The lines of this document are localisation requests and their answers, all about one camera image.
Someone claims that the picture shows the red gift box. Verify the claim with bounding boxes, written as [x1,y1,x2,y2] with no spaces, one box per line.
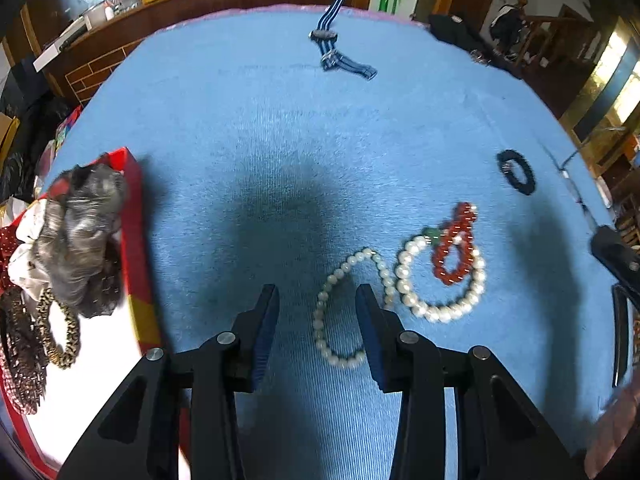
[0,147,161,480]

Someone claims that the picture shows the blue striped wrist watch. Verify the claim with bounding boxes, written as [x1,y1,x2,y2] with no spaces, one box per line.
[308,0,378,82]

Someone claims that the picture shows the blue table cloth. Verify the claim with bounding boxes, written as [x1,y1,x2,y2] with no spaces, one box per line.
[37,5,621,480]

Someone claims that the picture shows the black bag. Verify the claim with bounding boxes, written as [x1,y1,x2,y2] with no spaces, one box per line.
[427,12,523,78]

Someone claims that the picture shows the white dotted scrunchie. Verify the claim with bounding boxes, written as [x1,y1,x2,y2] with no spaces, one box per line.
[7,200,56,286]

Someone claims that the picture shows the wooden counter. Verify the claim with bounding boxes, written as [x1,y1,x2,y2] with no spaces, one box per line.
[32,0,361,106]

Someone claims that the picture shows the clear rimless eyeglasses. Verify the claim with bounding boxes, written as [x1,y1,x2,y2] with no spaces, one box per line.
[557,127,628,231]

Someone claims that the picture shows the red dotted scrunchie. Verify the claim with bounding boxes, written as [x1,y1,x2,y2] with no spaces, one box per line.
[0,227,21,291]

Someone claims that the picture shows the large pearl bracelet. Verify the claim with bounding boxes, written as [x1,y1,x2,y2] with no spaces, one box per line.
[395,236,487,323]

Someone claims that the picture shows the wooden stair railing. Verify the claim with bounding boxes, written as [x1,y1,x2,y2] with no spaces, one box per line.
[515,2,601,68]

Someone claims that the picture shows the clothes on stair post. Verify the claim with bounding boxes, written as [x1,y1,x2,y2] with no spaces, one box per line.
[489,0,528,56]

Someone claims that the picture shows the black curved case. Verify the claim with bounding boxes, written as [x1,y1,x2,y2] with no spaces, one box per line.
[611,282,632,388]

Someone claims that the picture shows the black bead bracelet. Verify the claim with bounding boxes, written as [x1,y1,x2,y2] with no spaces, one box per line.
[496,149,537,196]

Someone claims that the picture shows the golden pillar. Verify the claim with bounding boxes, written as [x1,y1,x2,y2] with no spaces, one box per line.
[557,15,640,161]

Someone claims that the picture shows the grey organza hair bow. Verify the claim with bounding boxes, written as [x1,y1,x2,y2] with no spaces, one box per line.
[37,164,128,318]

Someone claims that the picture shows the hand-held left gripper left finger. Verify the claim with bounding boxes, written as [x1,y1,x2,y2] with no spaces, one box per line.
[57,284,281,480]

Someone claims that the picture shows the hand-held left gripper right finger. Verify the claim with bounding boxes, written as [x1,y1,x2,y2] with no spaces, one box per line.
[354,284,586,480]

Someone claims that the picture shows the small pearl bracelet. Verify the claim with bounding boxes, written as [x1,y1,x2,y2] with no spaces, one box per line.
[312,247,397,371]

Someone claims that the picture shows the leopard print scrunchie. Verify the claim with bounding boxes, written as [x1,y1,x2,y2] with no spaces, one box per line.
[35,287,82,370]

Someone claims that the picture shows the red bead bracelet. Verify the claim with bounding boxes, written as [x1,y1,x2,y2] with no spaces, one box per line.
[431,202,481,286]

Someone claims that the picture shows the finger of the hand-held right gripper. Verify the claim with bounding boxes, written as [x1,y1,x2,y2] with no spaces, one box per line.
[590,225,640,306]

